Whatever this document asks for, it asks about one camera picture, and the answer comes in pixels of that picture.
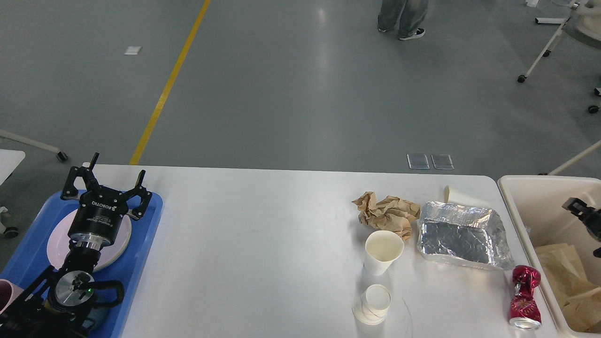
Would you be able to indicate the beige plastic bin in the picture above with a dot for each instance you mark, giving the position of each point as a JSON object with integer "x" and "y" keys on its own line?
{"x": 535, "y": 205}

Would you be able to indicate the dark green mug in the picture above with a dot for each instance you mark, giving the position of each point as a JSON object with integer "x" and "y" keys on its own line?
{"x": 96, "y": 316}

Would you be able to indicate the blue plastic tray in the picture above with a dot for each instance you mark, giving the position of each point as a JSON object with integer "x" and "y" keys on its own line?
{"x": 30, "y": 258}

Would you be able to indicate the white side table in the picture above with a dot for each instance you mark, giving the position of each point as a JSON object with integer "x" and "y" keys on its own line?
{"x": 9, "y": 161}

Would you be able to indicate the right floor outlet cover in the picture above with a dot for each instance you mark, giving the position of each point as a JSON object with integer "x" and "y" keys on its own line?
{"x": 442, "y": 161}

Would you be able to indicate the floor outlet cover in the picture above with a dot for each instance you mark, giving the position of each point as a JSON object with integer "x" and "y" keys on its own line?
{"x": 418, "y": 161}
{"x": 442, "y": 161}

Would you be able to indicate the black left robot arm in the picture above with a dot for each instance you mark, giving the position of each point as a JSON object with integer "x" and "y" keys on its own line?
{"x": 68, "y": 301}

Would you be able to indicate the white rolling stand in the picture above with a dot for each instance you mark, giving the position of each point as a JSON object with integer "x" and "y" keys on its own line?
{"x": 582, "y": 24}

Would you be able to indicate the crumpled brown paper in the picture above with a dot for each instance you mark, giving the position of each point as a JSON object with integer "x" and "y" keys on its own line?
{"x": 391, "y": 214}

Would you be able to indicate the person in jeans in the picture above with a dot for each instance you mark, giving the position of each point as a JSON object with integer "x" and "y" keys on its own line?
{"x": 409, "y": 14}

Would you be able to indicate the crushed red soda can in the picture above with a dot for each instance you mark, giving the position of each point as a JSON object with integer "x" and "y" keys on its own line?
{"x": 523, "y": 310}

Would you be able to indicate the white paper cup behind foil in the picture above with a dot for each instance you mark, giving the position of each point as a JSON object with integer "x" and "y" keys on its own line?
{"x": 458, "y": 197}

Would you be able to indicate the crumpled aluminium foil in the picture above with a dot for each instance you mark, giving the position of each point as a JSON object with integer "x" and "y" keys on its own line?
{"x": 472, "y": 237}

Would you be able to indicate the white paper cup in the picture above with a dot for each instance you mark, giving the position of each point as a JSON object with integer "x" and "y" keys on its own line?
{"x": 381, "y": 249}
{"x": 458, "y": 197}
{"x": 372, "y": 307}

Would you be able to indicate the white stand leg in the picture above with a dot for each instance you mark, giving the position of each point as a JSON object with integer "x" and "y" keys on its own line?
{"x": 573, "y": 160}
{"x": 61, "y": 156}

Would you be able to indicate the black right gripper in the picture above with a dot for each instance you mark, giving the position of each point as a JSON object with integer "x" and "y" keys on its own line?
{"x": 579, "y": 208}

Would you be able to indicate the left floor outlet cover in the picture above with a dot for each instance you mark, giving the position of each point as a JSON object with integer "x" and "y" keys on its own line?
{"x": 418, "y": 161}

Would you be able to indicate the brown paper bag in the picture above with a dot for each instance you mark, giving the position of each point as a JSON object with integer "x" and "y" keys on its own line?
{"x": 578, "y": 298}

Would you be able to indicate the pink plate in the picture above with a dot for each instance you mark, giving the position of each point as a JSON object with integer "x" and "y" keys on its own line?
{"x": 58, "y": 243}

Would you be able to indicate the white stand leg right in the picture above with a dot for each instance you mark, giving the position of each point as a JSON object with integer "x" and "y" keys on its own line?
{"x": 573, "y": 160}

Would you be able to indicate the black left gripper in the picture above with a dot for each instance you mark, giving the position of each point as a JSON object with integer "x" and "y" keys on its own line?
{"x": 101, "y": 218}

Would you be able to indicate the white stand leg left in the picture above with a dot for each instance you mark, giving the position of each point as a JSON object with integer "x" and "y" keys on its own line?
{"x": 61, "y": 156}

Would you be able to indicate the pink ribbed cup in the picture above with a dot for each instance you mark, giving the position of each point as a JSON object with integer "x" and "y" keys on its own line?
{"x": 8, "y": 293}

